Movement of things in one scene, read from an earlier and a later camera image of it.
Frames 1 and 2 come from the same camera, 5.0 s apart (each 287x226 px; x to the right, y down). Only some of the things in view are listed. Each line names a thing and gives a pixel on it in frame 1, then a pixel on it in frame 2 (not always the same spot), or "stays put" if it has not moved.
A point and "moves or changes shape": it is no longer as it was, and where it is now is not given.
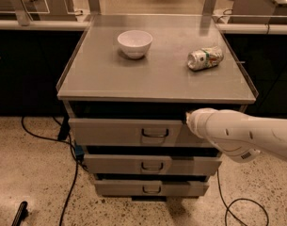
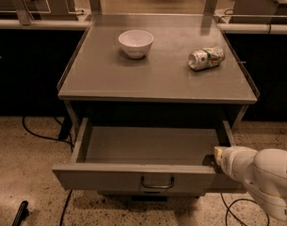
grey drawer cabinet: (127, 88) stays put
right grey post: (210, 1) stays put
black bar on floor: (21, 214) stays put
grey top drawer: (133, 133) moves or changes shape
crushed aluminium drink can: (203, 58) stays put
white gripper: (197, 121) → (228, 161)
